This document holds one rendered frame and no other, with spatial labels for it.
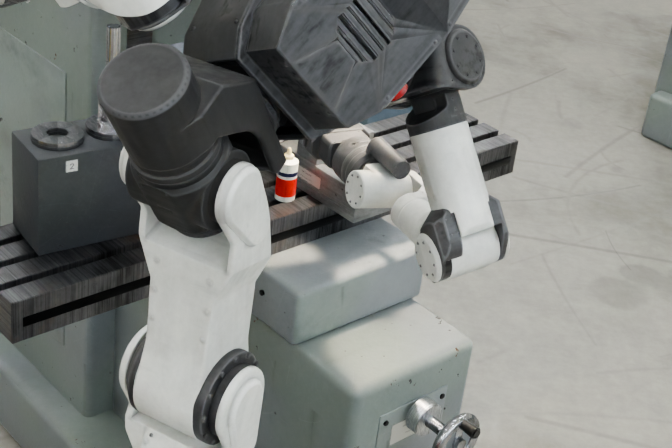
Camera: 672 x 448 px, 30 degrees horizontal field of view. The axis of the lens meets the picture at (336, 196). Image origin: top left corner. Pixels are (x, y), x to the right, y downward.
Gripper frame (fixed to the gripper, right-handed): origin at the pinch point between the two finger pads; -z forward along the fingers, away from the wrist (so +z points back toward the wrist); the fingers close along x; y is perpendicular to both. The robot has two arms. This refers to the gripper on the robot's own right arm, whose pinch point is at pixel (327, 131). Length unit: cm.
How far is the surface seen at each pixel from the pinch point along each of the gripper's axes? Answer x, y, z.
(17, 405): 43, 100, -62
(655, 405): -130, 112, -23
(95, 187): 44.0, 6.0, 0.1
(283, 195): 5.2, 15.6, -5.1
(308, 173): -1.0, 12.9, -7.6
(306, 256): 2.7, 25.2, 2.6
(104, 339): 27, 72, -45
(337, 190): -3.4, 12.6, 0.5
